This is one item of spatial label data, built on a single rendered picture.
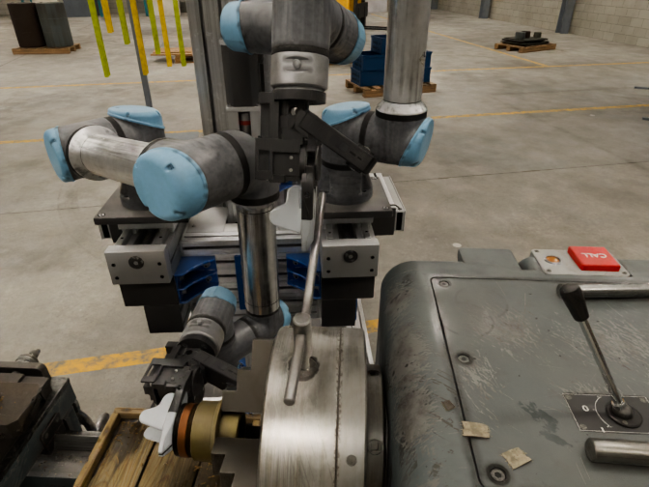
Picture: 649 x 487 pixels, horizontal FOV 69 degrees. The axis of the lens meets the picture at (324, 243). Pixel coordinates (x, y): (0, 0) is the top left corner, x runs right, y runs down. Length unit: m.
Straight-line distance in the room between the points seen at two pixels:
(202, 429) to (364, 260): 0.57
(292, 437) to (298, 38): 0.47
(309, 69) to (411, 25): 0.46
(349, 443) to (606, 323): 0.39
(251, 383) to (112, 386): 1.79
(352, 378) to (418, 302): 0.16
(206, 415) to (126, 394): 1.70
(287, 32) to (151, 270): 0.71
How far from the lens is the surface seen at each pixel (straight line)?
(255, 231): 0.91
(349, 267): 1.13
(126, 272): 1.19
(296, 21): 0.63
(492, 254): 0.85
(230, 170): 0.79
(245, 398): 0.73
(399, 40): 1.06
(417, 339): 0.65
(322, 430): 0.59
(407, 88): 1.07
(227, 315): 0.94
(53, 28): 12.95
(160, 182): 0.77
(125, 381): 2.49
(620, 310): 0.79
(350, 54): 0.75
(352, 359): 0.63
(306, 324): 0.55
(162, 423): 0.77
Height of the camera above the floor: 1.67
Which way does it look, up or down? 30 degrees down
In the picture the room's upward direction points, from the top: straight up
